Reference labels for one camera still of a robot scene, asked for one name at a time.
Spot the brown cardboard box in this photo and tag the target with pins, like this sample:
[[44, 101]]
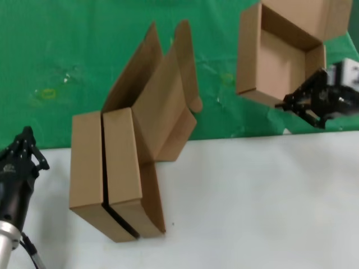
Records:
[[120, 157], [85, 162], [275, 64]]

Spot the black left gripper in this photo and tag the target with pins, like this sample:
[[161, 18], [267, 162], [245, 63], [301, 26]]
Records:
[[15, 187]]

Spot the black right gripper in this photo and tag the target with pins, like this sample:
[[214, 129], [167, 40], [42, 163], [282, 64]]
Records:
[[339, 101]]

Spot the green table cloth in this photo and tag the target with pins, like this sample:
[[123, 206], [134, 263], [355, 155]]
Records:
[[70, 56]]

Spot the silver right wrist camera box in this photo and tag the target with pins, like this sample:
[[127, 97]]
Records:
[[347, 73]]

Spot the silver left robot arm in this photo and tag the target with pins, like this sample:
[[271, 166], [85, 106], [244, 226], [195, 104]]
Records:
[[7, 243]]

